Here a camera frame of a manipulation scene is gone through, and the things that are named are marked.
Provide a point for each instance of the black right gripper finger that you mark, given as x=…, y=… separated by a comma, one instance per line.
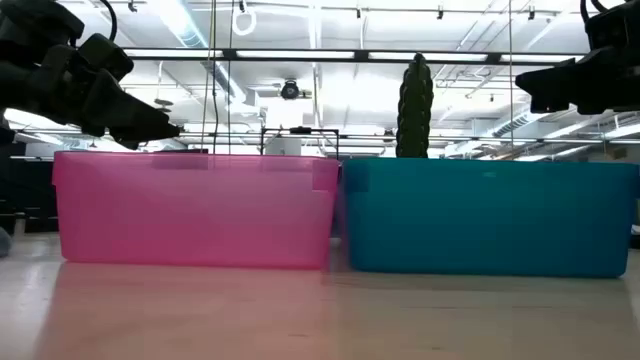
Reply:
x=549, y=106
x=555, y=80

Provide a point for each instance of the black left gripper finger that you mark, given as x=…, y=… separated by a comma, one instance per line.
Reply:
x=131, y=142
x=125, y=112

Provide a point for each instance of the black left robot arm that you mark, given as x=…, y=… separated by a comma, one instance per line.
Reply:
x=35, y=22

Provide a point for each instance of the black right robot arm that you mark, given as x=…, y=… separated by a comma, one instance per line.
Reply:
x=615, y=25

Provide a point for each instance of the pink plastic bin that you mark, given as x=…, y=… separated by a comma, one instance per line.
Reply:
x=195, y=210

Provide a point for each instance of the blue plastic bin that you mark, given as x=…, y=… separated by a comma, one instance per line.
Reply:
x=490, y=215

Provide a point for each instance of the green cactus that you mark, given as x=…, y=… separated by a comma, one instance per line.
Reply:
x=415, y=110

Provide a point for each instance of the black metal stand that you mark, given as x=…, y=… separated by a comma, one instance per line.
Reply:
x=300, y=130

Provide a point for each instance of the black overhead camera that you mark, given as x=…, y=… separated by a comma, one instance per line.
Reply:
x=290, y=90

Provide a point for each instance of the black aluminium rig frame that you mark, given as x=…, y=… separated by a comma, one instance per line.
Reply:
x=361, y=55

